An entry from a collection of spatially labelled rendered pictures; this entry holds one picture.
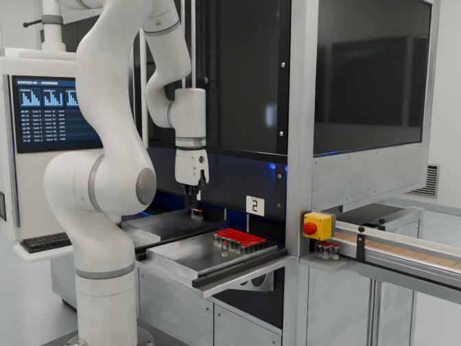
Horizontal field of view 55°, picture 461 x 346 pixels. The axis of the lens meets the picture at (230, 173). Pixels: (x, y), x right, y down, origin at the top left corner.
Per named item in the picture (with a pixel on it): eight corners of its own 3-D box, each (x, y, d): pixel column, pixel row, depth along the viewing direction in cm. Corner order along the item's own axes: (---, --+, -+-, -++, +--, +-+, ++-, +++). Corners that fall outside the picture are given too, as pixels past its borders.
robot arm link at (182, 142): (213, 136, 123) (213, 147, 124) (192, 134, 130) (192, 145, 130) (189, 138, 118) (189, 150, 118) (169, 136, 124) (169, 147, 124)
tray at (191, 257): (223, 237, 166) (223, 228, 166) (276, 255, 148) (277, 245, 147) (146, 259, 143) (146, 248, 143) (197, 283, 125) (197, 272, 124)
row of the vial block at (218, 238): (217, 244, 158) (217, 231, 158) (253, 257, 146) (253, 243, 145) (212, 245, 157) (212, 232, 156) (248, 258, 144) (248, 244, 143)
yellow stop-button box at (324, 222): (315, 231, 147) (316, 210, 146) (334, 236, 142) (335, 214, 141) (302, 236, 142) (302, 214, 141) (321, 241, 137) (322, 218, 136)
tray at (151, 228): (188, 215, 198) (188, 207, 197) (229, 227, 180) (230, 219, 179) (121, 230, 175) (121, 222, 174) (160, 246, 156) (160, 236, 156)
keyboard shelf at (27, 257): (109, 227, 214) (108, 222, 213) (136, 241, 192) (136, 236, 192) (7, 246, 186) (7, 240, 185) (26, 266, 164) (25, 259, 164)
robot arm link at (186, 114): (167, 136, 122) (197, 138, 118) (166, 87, 120) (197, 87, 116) (181, 134, 129) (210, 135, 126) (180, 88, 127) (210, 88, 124)
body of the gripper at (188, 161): (213, 144, 123) (213, 184, 125) (189, 141, 130) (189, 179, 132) (191, 146, 118) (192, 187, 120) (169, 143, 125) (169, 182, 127)
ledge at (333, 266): (324, 253, 155) (324, 248, 155) (357, 263, 146) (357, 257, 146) (299, 263, 146) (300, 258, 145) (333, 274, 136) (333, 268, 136)
